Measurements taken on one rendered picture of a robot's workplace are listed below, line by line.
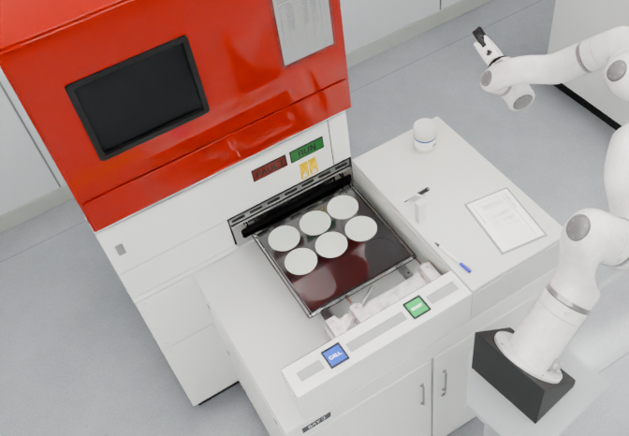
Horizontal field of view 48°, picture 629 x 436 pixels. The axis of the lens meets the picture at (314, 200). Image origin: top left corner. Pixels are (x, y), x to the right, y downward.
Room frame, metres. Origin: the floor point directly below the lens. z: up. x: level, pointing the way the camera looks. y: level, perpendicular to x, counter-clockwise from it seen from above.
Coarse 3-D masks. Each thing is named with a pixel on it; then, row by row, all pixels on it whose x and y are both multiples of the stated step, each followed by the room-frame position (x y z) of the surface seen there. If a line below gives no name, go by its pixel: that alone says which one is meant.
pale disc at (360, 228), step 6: (360, 216) 1.42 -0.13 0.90; (366, 216) 1.42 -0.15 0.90; (348, 222) 1.41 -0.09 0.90; (354, 222) 1.40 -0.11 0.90; (360, 222) 1.40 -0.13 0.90; (366, 222) 1.39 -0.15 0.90; (372, 222) 1.39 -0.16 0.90; (348, 228) 1.38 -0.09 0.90; (354, 228) 1.38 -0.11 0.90; (360, 228) 1.37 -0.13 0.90; (366, 228) 1.37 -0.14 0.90; (372, 228) 1.36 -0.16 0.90; (348, 234) 1.36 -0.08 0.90; (354, 234) 1.36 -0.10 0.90; (360, 234) 1.35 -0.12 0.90; (366, 234) 1.35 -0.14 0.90; (372, 234) 1.34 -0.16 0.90; (360, 240) 1.33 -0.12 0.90
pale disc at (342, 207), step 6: (336, 198) 1.51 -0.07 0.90; (342, 198) 1.51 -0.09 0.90; (348, 198) 1.50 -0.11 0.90; (354, 198) 1.50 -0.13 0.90; (330, 204) 1.49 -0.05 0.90; (336, 204) 1.49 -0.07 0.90; (342, 204) 1.48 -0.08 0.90; (348, 204) 1.48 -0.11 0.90; (354, 204) 1.47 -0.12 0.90; (330, 210) 1.47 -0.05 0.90; (336, 210) 1.47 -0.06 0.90; (342, 210) 1.46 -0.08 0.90; (348, 210) 1.46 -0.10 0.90; (354, 210) 1.45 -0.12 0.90; (336, 216) 1.44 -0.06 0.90; (342, 216) 1.43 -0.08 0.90; (348, 216) 1.43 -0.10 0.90
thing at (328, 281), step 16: (352, 192) 1.53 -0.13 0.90; (320, 208) 1.48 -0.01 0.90; (368, 208) 1.45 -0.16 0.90; (288, 224) 1.44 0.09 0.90; (336, 224) 1.41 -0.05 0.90; (304, 240) 1.36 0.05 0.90; (352, 240) 1.33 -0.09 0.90; (368, 240) 1.32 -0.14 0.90; (384, 240) 1.31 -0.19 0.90; (272, 256) 1.33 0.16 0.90; (320, 256) 1.29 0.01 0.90; (336, 256) 1.28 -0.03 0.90; (352, 256) 1.27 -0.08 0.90; (368, 256) 1.26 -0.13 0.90; (384, 256) 1.25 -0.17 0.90; (400, 256) 1.24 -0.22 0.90; (288, 272) 1.26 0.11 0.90; (320, 272) 1.24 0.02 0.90; (336, 272) 1.23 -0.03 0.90; (352, 272) 1.22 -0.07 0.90; (368, 272) 1.20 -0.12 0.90; (304, 288) 1.19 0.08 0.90; (320, 288) 1.18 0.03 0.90; (336, 288) 1.17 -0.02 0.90; (352, 288) 1.16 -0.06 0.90; (320, 304) 1.12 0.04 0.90
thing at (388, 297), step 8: (408, 280) 1.17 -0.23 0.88; (416, 280) 1.16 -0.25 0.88; (424, 280) 1.16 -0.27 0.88; (392, 288) 1.15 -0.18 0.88; (400, 288) 1.14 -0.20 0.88; (408, 288) 1.14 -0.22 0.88; (416, 288) 1.13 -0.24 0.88; (384, 296) 1.13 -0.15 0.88; (392, 296) 1.12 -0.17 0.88; (400, 296) 1.12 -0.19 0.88; (368, 304) 1.11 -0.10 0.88; (376, 304) 1.10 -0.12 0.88; (384, 304) 1.10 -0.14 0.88; (368, 312) 1.08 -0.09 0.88; (376, 312) 1.08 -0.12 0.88; (344, 320) 1.07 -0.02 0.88; (328, 336) 1.04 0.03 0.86
